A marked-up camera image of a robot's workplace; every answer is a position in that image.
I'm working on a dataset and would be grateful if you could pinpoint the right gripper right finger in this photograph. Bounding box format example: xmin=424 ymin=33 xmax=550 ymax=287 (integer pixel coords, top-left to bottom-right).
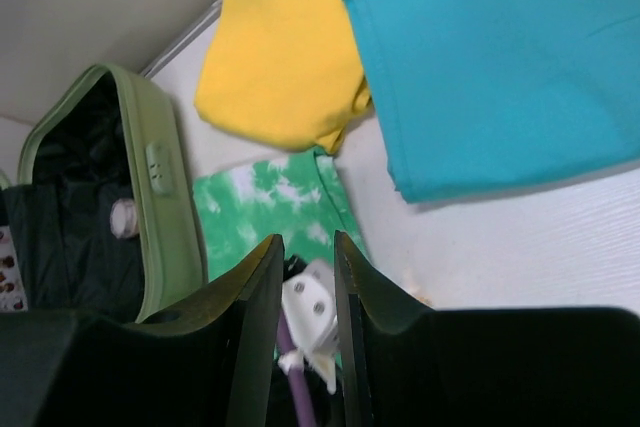
xmin=334 ymin=232 xmax=639 ymax=426

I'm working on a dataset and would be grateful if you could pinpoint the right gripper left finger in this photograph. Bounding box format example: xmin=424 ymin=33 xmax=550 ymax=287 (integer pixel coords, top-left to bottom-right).
xmin=1 ymin=234 xmax=284 ymax=426

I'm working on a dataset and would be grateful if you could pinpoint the light green suitcase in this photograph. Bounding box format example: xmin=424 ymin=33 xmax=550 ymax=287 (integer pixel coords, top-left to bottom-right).
xmin=1 ymin=64 xmax=206 ymax=323

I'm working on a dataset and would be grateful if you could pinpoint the round pink cream jar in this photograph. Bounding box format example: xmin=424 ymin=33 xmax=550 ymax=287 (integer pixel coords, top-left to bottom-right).
xmin=109 ymin=199 xmax=139 ymax=239

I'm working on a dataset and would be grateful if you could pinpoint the green white tie-dye cloth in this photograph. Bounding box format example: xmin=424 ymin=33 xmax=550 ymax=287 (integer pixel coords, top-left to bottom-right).
xmin=192 ymin=150 xmax=373 ymax=388

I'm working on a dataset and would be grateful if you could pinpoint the yellow cloth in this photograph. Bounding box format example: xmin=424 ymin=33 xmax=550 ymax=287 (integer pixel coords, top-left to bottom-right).
xmin=194 ymin=0 xmax=371 ymax=154

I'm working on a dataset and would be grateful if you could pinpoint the teal cloth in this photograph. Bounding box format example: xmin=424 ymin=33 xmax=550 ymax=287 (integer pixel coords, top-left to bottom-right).
xmin=342 ymin=0 xmax=639 ymax=203

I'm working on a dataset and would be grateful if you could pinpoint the sticker sheet in lid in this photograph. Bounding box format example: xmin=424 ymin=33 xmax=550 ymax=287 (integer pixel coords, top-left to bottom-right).
xmin=0 ymin=226 xmax=28 ymax=312

